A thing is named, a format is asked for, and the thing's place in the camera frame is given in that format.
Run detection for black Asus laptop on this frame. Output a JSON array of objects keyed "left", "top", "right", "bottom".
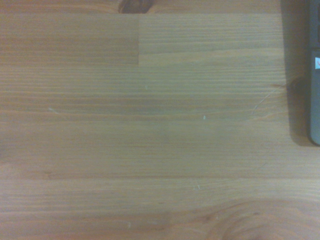
[{"left": 305, "top": 0, "right": 320, "bottom": 147}]

